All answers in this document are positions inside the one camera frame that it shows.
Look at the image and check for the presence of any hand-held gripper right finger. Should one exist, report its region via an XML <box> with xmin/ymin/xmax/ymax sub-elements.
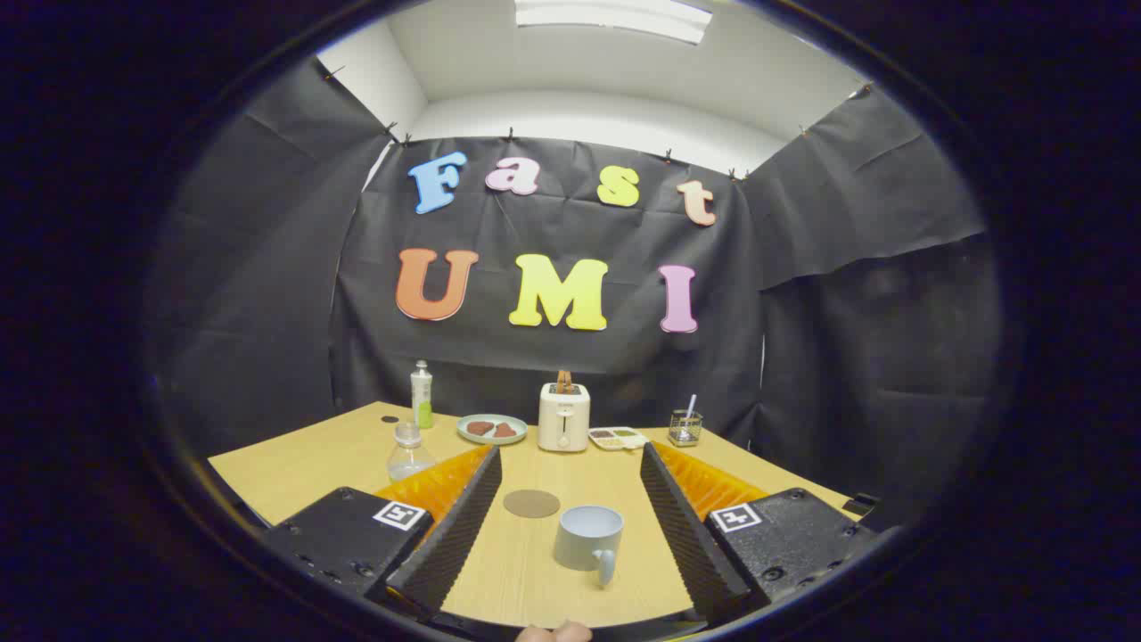
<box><xmin>640</xmin><ymin>441</ymin><xmax>879</xmax><ymax>625</ymax></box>

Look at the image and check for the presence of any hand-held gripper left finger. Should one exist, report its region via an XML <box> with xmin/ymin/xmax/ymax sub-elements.
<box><xmin>263</xmin><ymin>444</ymin><xmax>503</xmax><ymax>616</ymax></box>

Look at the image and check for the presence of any round brown coaster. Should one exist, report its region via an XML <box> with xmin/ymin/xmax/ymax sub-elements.
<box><xmin>503</xmin><ymin>489</ymin><xmax>562</xmax><ymax>519</ymax></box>

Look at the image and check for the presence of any clear juice bottle green label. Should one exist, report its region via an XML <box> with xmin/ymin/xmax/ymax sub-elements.
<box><xmin>386</xmin><ymin>423</ymin><xmax>436</xmax><ymax>482</ymax></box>

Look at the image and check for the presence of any pale blue cup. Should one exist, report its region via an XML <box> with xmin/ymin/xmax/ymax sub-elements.
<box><xmin>554</xmin><ymin>506</ymin><xmax>625</xmax><ymax>587</ymax></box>

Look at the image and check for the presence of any white bottle green band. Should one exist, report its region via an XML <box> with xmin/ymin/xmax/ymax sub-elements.
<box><xmin>410</xmin><ymin>360</ymin><xmax>435</xmax><ymax>430</ymax></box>

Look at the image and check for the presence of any pale green plate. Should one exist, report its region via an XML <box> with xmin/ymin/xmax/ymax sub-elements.
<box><xmin>456</xmin><ymin>414</ymin><xmax>529</xmax><ymax>446</ymax></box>

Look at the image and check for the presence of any white divided dish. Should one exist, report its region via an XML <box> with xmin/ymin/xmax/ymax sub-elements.
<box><xmin>587</xmin><ymin>427</ymin><xmax>649</xmax><ymax>451</ymax></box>

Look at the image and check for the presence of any cream toaster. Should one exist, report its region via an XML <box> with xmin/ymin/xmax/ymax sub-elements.
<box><xmin>538</xmin><ymin>383</ymin><xmax>591</xmax><ymax>453</ymax></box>

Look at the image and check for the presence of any ceiling light panel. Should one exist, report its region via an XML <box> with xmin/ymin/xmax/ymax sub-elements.
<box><xmin>514</xmin><ymin>0</ymin><xmax>714</xmax><ymax>45</ymax></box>

